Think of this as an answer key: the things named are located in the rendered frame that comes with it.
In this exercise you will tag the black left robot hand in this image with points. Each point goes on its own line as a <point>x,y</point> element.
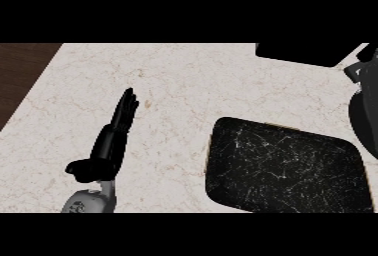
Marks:
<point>107,146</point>

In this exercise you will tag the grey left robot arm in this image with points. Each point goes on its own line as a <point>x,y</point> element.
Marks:
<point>90,201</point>

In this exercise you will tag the black marbled tray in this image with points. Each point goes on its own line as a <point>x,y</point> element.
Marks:
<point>285,166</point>

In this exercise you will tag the dark grey pot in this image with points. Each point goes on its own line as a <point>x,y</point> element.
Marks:
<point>365,110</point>

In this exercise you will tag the black flat appliance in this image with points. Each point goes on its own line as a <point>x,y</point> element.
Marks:
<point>307,53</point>

